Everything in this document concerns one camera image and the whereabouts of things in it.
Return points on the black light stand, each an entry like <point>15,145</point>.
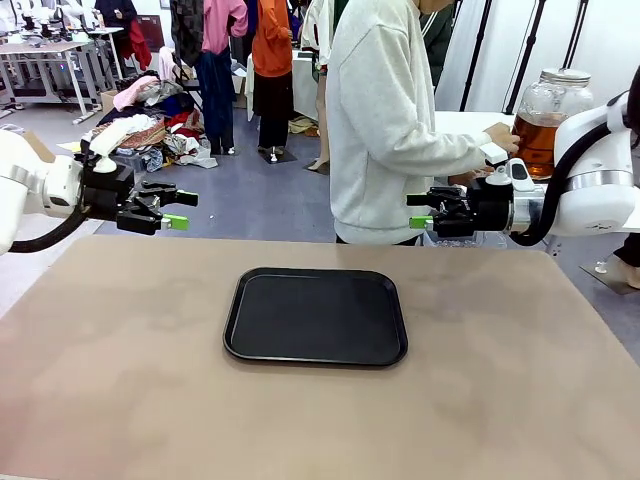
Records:
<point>575,35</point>
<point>477,50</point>
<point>525,55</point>

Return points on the grey lab workbench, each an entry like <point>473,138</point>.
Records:
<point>45,50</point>

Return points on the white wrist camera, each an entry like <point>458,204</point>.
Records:
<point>104,162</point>
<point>517,175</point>

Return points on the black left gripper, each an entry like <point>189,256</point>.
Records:
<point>107,192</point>

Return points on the person's right hand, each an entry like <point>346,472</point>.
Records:
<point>502,136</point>

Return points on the mannequin in pink top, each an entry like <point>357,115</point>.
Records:
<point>220,25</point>

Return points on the table with white cloth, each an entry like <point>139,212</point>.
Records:
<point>302,85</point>

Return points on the red hanging garment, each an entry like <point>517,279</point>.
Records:
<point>141,47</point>

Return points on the person's right forearm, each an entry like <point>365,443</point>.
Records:
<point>450,155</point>

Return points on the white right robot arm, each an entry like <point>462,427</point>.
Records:
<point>595,200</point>

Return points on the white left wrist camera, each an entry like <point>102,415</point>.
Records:
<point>104,162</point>

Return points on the mannequin in white shirt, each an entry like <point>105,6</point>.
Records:
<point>317,30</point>

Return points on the person's left hand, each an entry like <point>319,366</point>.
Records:
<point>465,177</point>

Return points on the mannequin in orange top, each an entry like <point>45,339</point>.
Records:
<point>272,40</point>

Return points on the small cardboard box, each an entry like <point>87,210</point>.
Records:
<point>109,102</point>

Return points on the dark patterned hanging garment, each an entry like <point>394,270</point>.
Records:
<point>185,30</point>

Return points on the person in white sweater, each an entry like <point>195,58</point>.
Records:
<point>375,125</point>

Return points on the pile of mixed clothes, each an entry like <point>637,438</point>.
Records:
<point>150,125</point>

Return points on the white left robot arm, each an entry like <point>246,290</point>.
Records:
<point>20,175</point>

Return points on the glass tea drink dispenser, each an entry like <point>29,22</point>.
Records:
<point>537,140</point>

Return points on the flat brown cardboard piece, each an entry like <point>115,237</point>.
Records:
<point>37,145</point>

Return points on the black plastic serving tray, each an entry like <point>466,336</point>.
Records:
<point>315,320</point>

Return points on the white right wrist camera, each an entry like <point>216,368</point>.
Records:
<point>517,175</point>

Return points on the mannequin in dark green jacket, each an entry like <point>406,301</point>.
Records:
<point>440,45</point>

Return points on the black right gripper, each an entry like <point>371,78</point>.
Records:
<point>490,210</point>

